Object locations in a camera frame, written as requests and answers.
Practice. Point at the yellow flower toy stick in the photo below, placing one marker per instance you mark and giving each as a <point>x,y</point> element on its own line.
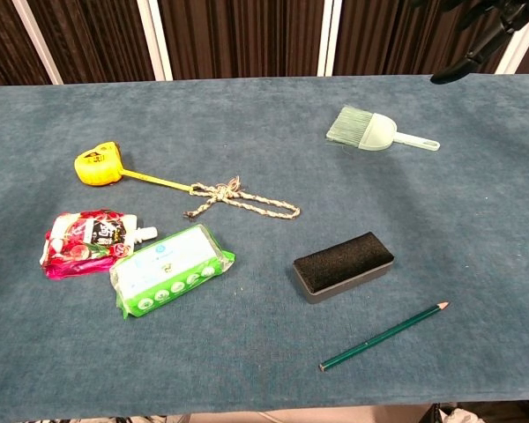
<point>97,169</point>

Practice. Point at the green wet wipes pack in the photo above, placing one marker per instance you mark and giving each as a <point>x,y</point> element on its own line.
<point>172,269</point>

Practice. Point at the white frame post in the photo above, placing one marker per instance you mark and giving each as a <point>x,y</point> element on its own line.
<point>37,42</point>
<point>330,37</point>
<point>518,48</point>
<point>155,39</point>

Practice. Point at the red drink pouch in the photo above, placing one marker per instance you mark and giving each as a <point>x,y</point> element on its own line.
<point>79,251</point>

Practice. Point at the blue table cloth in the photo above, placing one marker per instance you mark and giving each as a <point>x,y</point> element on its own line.
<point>255,132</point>

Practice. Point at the mint green hand brush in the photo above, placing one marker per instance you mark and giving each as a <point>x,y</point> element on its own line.
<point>374,132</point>

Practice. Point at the green pencil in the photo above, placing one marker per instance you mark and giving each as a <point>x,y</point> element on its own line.
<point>381,337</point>

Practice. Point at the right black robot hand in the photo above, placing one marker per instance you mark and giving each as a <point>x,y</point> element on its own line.
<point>507,17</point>

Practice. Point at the dark pleated curtain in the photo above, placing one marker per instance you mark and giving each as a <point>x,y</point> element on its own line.
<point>247,35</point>

